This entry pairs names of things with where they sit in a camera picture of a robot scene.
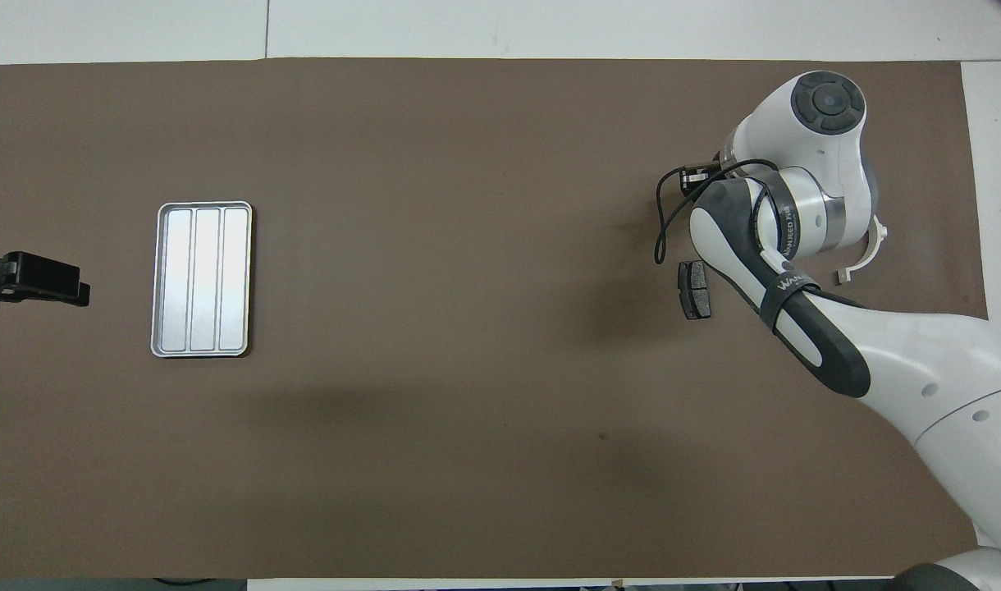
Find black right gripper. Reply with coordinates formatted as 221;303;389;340
679;167;727;195

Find silver metal tray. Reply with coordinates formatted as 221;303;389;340
150;201;254;359

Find rectangular dark brake pad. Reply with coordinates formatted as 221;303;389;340
677;260;713;321

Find brown table mat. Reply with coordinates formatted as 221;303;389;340
0;57;990;580

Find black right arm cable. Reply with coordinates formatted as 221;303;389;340
654;158;784;265

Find white curved plastic bracket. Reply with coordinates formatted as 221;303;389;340
835;215;889;286

